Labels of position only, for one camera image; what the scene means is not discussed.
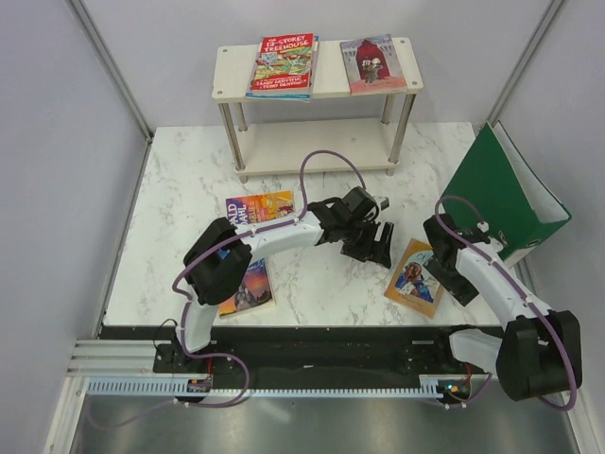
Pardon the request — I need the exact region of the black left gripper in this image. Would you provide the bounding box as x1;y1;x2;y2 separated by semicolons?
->
341;218;393;270

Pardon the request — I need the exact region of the green lever arch file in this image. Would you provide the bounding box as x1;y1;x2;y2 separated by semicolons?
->
443;123;572;267

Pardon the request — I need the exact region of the Why Do Dogs Bark book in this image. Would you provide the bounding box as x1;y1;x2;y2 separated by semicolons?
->
245;92;311;102

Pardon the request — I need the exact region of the red 13-Storey Treehouse book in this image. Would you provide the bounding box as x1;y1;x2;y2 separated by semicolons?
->
246;33;319;95

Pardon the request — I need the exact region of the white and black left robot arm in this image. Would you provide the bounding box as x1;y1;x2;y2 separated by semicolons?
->
172;186;394;372

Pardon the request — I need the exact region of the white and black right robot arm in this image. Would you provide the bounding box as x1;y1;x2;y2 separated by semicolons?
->
423;214;582;410

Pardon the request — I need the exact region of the tan Othello book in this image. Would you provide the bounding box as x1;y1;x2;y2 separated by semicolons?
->
385;238;444;319

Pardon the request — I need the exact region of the white two-tier shelf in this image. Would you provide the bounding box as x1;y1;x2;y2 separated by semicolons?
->
210;37;424;184

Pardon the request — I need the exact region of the blue Jane Eyre book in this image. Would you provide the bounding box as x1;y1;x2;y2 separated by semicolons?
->
218;259;276;319

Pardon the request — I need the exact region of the Roald Dahl Charlie book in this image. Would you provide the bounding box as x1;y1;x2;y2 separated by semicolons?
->
225;191;295;226

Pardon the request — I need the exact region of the red castle picture book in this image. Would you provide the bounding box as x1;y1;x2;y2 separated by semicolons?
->
339;34;407;96

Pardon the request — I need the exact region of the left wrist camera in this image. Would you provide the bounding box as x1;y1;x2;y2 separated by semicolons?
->
374;196;389;211

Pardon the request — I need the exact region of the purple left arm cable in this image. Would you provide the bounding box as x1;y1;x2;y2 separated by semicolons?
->
84;148;368;431

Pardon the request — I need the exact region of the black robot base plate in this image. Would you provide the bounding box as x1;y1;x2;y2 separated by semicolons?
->
100;325;483;388

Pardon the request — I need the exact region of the aluminium frame rail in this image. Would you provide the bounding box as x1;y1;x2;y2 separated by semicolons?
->
65;338;160;378

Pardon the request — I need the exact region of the light blue cable duct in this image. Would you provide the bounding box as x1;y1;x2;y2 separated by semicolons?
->
86;376;452;399

